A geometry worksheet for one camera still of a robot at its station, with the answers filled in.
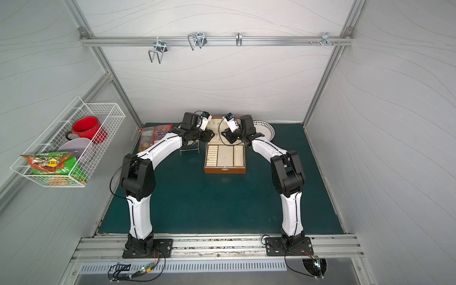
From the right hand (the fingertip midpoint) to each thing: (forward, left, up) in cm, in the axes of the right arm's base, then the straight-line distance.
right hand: (224, 128), depth 96 cm
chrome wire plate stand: (-3, +18, -12) cm, 22 cm away
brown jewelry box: (-11, +2, -12) cm, 16 cm away
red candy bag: (+5, +49, -12) cm, 51 cm away
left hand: (-2, +7, 0) cm, 8 cm away
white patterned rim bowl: (+15, -25, -16) cm, 33 cm away
